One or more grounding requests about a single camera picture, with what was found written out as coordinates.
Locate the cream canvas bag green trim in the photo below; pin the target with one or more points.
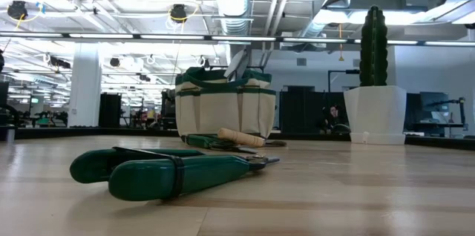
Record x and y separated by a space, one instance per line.
222 110

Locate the black background robot arm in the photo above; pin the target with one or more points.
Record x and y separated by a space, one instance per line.
461 113

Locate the green cactus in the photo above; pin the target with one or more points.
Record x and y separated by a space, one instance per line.
373 50

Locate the black partition panel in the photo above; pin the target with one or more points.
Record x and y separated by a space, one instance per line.
304 110

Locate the person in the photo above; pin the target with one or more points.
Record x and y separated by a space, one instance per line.
333 113

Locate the white plant pot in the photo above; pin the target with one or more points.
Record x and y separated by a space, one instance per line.
382 110

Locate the black cabinet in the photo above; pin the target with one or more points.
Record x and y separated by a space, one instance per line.
110 110

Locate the black computer monitor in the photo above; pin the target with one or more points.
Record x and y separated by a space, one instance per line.
434 102

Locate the black metal stand frame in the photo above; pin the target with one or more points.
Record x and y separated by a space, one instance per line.
341 71

